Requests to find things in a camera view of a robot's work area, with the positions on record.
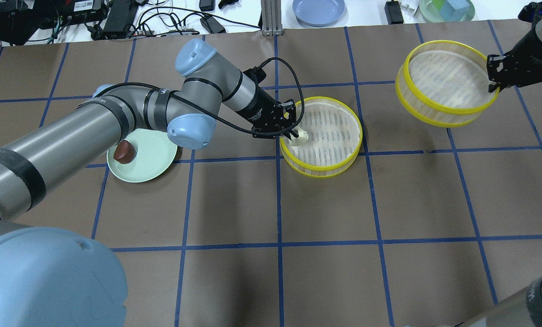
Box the mint green plate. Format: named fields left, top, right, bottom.
left=106, top=129, right=178, bottom=183

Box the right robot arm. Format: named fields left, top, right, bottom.
left=461, top=2, right=542, bottom=327

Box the black power adapter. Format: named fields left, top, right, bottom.
left=384, top=0, right=404, bottom=25

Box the white bun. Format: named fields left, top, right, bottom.
left=288, top=126, right=309, bottom=147

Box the yellow bamboo steamer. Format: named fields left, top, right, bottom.
left=280, top=96, right=364, bottom=179
left=394, top=40, right=499, bottom=128

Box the brown bun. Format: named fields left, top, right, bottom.
left=113, top=139, right=138, bottom=165

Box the aluminium frame post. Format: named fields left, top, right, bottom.
left=261, top=0, right=284, bottom=36

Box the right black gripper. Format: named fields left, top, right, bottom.
left=487, top=30, right=542, bottom=93

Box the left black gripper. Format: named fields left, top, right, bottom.
left=241, top=68, right=299, bottom=142

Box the blue plate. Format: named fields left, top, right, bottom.
left=291, top=0, right=346, bottom=27

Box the glass bowl with blocks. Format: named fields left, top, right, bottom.
left=419, top=0, right=476, bottom=23

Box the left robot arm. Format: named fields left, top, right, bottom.
left=0, top=39, right=305, bottom=327

